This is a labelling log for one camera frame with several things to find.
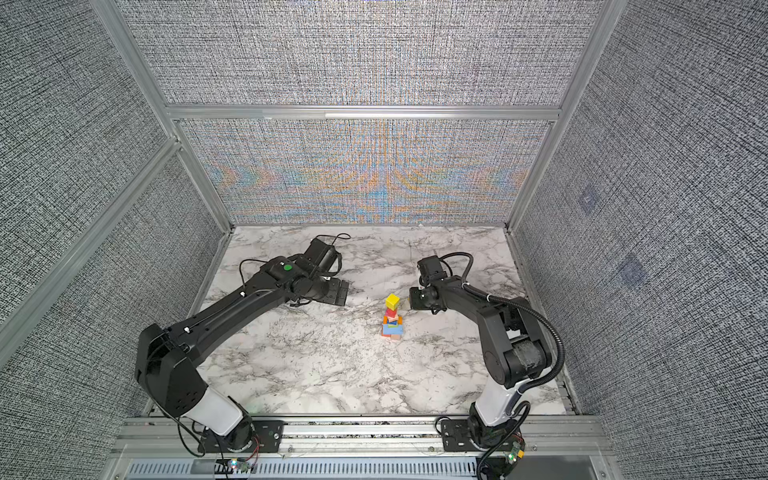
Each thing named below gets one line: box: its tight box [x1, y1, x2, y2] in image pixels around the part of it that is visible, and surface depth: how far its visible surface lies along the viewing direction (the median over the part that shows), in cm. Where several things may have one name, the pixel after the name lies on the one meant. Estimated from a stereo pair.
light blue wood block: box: [383, 324, 403, 335], surface depth 91 cm
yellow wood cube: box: [385, 293, 401, 311], surface depth 83 cm
